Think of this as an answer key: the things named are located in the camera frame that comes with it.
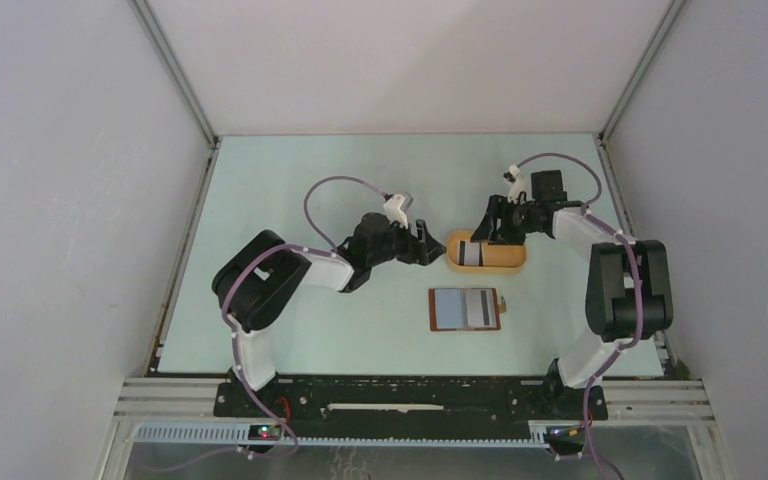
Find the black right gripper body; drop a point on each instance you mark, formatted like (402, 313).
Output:
(516, 219)

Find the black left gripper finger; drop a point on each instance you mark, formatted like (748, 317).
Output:
(427, 256)
(428, 245)

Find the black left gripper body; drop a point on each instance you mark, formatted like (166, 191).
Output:
(408, 251)

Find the silver VIP card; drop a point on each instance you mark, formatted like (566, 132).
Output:
(470, 254)

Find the brown leather card holder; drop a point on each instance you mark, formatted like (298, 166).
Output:
(447, 310)

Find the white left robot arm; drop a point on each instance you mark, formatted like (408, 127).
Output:
(255, 286)

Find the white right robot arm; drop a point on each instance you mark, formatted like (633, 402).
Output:
(628, 292)

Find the orange plastic tray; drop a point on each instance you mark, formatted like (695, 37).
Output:
(498, 259)

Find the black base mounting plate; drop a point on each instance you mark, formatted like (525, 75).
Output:
(500, 407)

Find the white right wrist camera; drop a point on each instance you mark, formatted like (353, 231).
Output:
(517, 192)

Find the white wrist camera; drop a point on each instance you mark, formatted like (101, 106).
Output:
(396, 208)
(517, 192)

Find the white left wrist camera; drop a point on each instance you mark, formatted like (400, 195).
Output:
(396, 208)

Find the white cable duct strip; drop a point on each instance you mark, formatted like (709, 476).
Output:
(247, 434)

